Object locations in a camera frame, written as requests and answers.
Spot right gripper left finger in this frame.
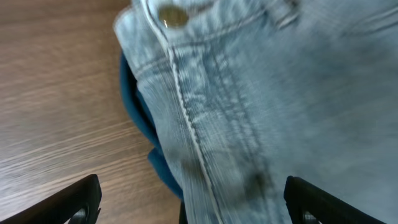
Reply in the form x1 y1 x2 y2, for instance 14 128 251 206
1 174 102 224

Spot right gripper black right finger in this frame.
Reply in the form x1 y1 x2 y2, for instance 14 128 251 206
284 176 384 224

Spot light blue denim shorts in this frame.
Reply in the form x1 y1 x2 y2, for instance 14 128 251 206
114 0 397 223

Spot dark blue garment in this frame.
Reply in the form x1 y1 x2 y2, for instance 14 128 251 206
119 54 183 200

